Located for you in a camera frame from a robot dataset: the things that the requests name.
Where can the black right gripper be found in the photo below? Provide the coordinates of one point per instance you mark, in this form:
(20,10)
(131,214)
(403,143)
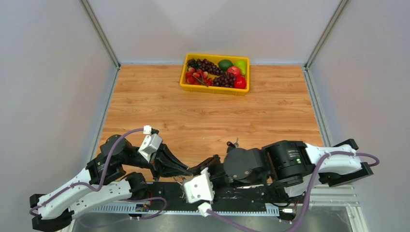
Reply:
(209,164)

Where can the yellow fruit tray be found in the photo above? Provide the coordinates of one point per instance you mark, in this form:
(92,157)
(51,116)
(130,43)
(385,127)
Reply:
(210,89)

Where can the red tomato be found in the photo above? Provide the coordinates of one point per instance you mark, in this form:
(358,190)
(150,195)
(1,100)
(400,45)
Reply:
(240,82)

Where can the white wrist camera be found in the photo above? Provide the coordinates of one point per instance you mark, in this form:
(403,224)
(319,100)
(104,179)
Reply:
(151,142)
(200,188)

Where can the large silver keyring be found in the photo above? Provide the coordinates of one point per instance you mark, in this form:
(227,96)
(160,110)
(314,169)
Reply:
(181,180)

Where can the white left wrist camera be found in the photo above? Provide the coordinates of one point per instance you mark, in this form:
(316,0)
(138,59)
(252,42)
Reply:
(151,142)

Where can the green pear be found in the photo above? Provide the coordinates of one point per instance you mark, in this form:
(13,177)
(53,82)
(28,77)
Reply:
(242,66)

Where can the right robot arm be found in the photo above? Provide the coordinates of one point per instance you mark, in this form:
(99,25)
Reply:
(294,167)

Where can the dark grape bunch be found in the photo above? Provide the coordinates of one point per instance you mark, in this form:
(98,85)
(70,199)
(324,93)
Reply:
(220,78)

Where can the green avocado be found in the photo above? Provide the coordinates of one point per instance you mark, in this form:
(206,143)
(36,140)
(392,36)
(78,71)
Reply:
(225,64)

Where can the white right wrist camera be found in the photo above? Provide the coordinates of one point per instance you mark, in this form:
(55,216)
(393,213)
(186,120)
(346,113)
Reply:
(200,188)

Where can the red strawberries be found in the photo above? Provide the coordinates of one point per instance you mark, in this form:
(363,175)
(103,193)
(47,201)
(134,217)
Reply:
(198,77)

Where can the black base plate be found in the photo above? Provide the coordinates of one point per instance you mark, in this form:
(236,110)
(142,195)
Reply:
(226,199)

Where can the red apple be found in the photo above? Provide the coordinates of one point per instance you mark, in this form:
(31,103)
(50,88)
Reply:
(234,71)

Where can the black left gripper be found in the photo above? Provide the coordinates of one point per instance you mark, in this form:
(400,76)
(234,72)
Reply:
(165,162)

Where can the black key tag with key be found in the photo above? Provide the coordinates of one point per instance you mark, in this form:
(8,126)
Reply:
(232,145)

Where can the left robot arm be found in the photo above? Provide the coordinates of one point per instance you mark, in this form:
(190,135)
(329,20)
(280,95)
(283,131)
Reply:
(104,180)

